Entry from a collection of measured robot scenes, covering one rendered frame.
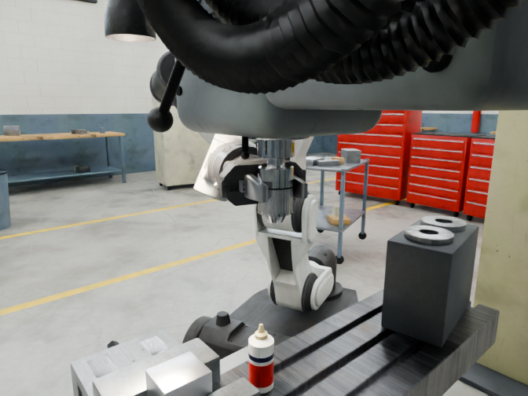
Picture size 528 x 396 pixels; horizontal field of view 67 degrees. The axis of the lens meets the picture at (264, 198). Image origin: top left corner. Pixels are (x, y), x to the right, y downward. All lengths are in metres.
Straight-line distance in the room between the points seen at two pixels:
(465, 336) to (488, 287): 1.43
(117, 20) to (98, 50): 7.80
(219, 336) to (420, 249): 0.82
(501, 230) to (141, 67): 7.55
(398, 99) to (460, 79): 0.04
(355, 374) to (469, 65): 0.59
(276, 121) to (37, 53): 7.81
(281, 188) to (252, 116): 0.14
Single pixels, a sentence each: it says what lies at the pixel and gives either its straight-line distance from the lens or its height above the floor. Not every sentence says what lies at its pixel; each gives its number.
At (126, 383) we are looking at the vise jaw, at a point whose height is 1.01.
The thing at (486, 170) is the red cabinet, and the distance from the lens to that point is 5.19.
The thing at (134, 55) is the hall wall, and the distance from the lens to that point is 8.69.
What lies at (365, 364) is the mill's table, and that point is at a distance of 0.78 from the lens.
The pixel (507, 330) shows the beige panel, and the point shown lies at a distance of 2.39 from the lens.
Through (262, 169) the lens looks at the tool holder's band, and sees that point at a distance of 0.50.
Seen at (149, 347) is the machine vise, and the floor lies 0.97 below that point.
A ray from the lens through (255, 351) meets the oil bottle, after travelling 0.65.
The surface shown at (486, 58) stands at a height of 1.37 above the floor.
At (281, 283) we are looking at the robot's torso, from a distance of 1.43.
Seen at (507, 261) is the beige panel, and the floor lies 0.62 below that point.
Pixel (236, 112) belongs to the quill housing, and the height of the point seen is 1.34.
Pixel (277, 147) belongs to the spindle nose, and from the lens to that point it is 0.49.
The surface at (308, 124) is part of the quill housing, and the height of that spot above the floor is 1.32.
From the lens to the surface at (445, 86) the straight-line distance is 0.25.
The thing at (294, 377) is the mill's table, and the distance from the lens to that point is 0.73.
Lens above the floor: 1.34
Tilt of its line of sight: 13 degrees down
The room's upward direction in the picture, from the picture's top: straight up
